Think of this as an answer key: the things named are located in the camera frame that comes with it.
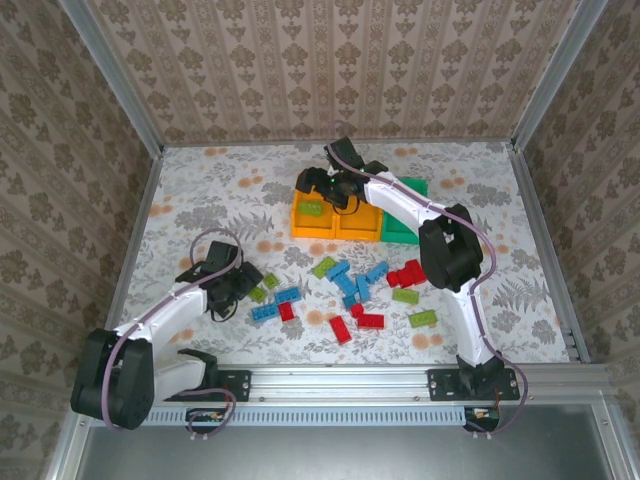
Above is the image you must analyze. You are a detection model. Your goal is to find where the orange plastic bin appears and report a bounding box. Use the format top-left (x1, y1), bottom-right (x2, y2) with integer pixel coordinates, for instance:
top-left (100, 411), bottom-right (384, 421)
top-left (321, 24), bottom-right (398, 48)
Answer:
top-left (333, 197), bottom-right (386, 244)
top-left (290, 179), bottom-right (339, 240)

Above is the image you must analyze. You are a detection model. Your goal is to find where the wide aluminium mounting rail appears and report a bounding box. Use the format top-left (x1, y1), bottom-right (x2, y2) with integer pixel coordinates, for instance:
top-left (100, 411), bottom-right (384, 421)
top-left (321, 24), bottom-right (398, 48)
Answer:
top-left (149, 363), bottom-right (610, 405)

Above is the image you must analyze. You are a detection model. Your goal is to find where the grey metal sheet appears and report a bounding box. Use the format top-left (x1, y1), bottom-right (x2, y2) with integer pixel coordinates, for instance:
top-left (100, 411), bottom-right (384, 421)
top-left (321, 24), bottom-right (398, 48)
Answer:
top-left (74, 405), bottom-right (616, 480)

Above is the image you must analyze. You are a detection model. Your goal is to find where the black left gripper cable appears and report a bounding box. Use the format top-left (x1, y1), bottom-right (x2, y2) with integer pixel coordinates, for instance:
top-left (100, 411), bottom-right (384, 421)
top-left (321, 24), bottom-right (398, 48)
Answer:
top-left (207, 294), bottom-right (240, 322)

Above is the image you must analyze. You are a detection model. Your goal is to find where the green plastic bin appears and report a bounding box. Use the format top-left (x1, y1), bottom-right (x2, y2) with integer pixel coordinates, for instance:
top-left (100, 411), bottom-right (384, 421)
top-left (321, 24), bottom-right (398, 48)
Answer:
top-left (380, 177), bottom-right (432, 245)

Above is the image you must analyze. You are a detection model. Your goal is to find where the aluminium frame bar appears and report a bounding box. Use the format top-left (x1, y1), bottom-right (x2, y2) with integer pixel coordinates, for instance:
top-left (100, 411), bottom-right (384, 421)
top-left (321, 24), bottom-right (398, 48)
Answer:
top-left (42, 419), bottom-right (96, 480)
top-left (592, 397), bottom-right (640, 480)

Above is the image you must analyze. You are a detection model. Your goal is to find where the floral patterned table cover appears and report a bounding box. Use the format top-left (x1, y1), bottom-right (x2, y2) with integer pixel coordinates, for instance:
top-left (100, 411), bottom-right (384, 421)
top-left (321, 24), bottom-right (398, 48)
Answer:
top-left (107, 142), bottom-right (572, 366)

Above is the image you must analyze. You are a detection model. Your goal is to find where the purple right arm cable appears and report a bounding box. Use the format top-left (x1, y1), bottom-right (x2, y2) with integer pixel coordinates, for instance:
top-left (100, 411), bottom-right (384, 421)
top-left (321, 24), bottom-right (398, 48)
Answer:
top-left (327, 121), bottom-right (530, 442)

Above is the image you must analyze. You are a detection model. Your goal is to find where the thin aluminium rail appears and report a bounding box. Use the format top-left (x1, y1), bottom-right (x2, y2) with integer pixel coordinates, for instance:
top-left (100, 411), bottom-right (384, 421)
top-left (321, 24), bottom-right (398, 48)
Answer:
top-left (162, 139), bottom-right (514, 150)

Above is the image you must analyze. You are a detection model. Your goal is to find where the white slotted cable duct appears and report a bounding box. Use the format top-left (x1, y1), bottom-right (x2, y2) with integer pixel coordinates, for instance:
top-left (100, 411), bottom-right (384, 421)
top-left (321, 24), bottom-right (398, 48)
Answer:
top-left (144, 405), bottom-right (470, 428)

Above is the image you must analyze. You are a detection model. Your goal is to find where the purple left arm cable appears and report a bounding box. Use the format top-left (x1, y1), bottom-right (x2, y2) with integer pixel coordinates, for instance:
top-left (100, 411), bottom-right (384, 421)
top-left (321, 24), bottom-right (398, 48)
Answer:
top-left (102, 228), bottom-right (244, 442)

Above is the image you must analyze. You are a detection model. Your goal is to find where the aluminium side rail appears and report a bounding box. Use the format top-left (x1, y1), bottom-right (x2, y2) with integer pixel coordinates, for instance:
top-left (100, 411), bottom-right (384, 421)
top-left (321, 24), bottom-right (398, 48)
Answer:
top-left (94, 147), bottom-right (166, 351)
top-left (505, 142), bottom-right (592, 365)

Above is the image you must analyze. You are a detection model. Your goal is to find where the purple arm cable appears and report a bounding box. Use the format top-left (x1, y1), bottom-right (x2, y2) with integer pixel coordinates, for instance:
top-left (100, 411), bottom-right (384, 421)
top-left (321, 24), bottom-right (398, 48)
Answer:
top-left (327, 121), bottom-right (530, 442)
top-left (102, 228), bottom-right (244, 442)

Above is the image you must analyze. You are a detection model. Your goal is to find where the aluminium frame post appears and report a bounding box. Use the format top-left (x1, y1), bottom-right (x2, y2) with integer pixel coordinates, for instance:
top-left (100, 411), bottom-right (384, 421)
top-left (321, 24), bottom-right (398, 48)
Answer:
top-left (509, 0), bottom-right (610, 151)
top-left (58, 0), bottom-right (166, 156)

